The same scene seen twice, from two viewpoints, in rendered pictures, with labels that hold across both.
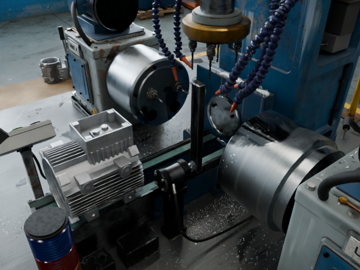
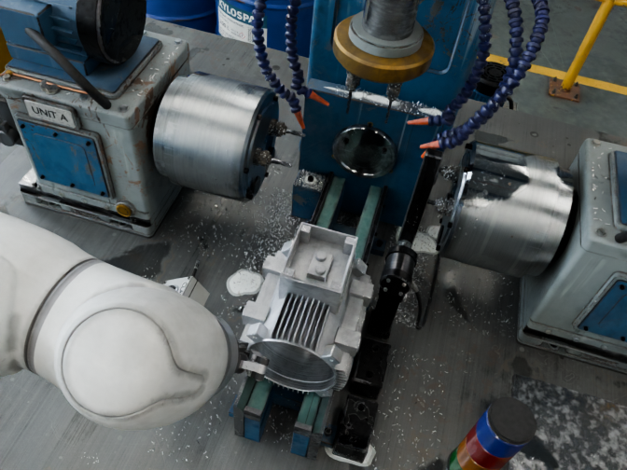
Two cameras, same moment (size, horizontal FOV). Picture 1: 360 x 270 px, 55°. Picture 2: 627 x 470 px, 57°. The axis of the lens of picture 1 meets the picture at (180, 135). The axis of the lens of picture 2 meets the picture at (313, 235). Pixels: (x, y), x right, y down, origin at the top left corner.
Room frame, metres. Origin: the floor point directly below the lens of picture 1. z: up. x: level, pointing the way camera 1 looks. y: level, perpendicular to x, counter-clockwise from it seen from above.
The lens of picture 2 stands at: (0.30, 0.60, 1.88)
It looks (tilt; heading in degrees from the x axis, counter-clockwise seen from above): 50 degrees down; 317
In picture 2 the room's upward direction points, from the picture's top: 8 degrees clockwise
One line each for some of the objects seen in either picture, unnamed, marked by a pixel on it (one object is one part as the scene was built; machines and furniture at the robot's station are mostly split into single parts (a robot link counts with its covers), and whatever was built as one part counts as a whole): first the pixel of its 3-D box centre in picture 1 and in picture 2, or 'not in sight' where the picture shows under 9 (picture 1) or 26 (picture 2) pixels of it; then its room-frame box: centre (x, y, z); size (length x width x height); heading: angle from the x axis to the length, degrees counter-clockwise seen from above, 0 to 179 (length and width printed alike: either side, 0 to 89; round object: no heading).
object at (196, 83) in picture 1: (196, 130); (417, 204); (0.71, -0.04, 1.12); 0.04 x 0.03 x 0.26; 127
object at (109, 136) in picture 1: (102, 135); (318, 269); (0.71, 0.19, 1.11); 0.12 x 0.11 x 0.07; 127
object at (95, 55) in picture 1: (111, 71); (103, 123); (1.38, 0.29, 0.99); 0.35 x 0.31 x 0.37; 37
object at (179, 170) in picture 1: (231, 181); (421, 237); (0.75, -0.15, 0.92); 0.45 x 0.13 x 0.24; 127
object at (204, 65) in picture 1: (235, 121); (367, 149); (0.99, -0.19, 0.97); 0.30 x 0.11 x 0.34; 37
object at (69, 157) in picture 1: (92, 171); (307, 317); (0.68, 0.23, 1.02); 0.20 x 0.19 x 0.19; 127
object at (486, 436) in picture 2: (50, 234); (504, 428); (0.34, 0.19, 1.19); 0.06 x 0.06 x 0.04
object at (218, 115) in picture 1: (222, 117); (364, 153); (0.95, -0.14, 1.02); 0.15 x 0.02 x 0.15; 37
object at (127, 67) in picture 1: (140, 79); (199, 131); (1.18, 0.15, 1.04); 0.37 x 0.25 x 0.25; 37
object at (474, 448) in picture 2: (56, 254); (493, 441); (0.34, 0.19, 1.14); 0.06 x 0.06 x 0.04
